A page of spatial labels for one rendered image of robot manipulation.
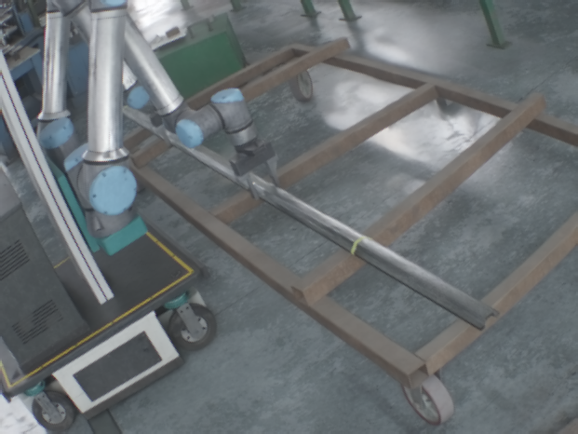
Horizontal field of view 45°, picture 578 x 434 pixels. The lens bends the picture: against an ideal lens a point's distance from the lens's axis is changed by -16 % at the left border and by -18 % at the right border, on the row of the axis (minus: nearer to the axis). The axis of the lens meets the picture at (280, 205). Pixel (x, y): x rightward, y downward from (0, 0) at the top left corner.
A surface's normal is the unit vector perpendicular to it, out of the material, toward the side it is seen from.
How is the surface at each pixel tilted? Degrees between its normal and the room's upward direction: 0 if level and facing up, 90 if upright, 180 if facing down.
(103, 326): 0
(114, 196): 95
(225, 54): 90
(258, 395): 0
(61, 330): 90
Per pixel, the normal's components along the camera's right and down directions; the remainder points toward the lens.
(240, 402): -0.34, -0.82
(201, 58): 0.07, 0.47
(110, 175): 0.50, 0.34
